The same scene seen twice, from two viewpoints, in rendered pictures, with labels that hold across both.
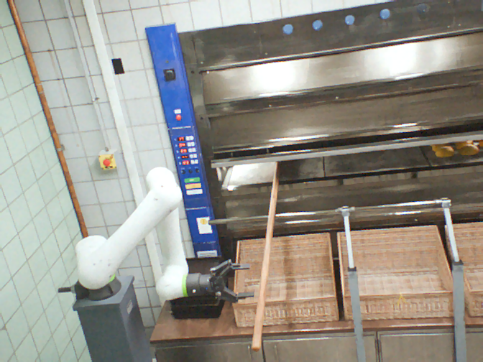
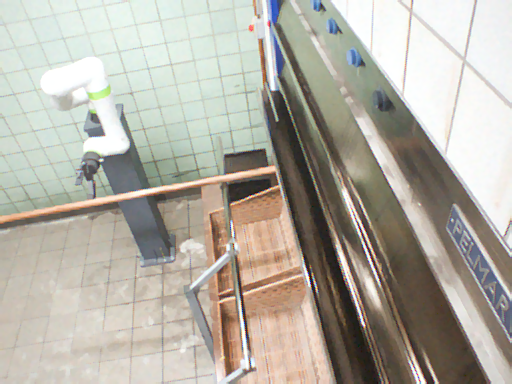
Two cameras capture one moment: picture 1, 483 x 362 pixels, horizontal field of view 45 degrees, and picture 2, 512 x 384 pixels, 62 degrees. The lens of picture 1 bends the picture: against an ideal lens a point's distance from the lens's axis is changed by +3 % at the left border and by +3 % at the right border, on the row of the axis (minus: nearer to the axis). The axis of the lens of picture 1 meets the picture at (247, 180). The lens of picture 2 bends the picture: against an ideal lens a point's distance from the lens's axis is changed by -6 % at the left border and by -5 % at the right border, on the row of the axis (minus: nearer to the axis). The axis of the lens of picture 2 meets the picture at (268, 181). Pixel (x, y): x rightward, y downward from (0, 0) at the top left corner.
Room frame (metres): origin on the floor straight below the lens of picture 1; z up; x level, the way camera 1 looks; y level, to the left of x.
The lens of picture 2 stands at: (2.49, -1.58, 2.50)
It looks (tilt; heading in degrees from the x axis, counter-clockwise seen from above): 43 degrees down; 77
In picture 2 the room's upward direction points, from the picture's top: 7 degrees counter-clockwise
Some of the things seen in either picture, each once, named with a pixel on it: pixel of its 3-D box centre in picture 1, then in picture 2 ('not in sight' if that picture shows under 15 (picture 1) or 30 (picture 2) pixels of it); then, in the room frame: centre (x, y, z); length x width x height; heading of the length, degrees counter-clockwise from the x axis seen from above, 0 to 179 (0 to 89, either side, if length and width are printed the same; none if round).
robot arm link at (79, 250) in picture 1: (95, 261); (91, 93); (2.11, 0.68, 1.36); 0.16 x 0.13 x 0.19; 13
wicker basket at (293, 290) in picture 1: (284, 277); (257, 243); (2.74, -0.12, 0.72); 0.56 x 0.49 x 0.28; 82
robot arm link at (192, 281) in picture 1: (195, 284); (91, 161); (2.05, 0.29, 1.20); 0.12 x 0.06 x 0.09; 171
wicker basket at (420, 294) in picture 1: (392, 271); (276, 347); (2.64, -0.70, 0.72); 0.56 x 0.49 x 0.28; 80
